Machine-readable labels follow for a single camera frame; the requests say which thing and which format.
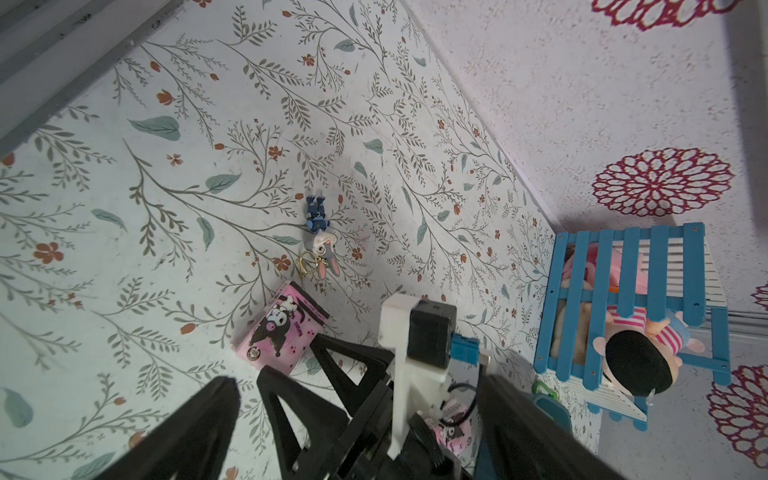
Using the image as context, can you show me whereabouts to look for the pink plush doll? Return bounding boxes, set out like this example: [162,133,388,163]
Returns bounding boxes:
[562,243,648,295]

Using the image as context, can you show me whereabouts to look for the green carabiner keychain figure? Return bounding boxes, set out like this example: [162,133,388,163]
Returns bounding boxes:
[532,380,559,401]

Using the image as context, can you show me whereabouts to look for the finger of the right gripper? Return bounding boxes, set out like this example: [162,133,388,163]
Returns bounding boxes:
[257,366,349,479]
[311,334,395,414]

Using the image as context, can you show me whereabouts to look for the rabbit figure keychain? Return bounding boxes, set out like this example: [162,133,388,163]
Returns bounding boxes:
[298,196,341,280]

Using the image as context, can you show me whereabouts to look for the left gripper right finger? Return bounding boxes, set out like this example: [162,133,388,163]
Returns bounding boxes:
[476,375,622,480]

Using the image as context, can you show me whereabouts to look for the black haired plush doll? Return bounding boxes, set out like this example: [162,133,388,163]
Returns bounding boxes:
[592,306,705,397]

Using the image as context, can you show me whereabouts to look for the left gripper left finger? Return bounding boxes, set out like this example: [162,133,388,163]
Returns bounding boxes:
[96,376,241,480]

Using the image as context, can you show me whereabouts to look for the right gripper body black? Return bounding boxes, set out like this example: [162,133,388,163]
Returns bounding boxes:
[311,382,471,479]

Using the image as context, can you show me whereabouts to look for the pink kuromi pack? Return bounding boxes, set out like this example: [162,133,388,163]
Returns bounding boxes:
[427,400,479,457]

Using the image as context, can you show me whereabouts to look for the blue white toy crib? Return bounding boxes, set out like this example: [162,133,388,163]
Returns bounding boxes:
[532,223,731,430]

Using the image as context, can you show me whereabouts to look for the pink tissue pack left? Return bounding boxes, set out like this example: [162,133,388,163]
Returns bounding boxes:
[233,281,330,375]

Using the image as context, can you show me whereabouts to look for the teal storage box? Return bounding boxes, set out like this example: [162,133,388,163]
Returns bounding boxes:
[473,392,573,480]

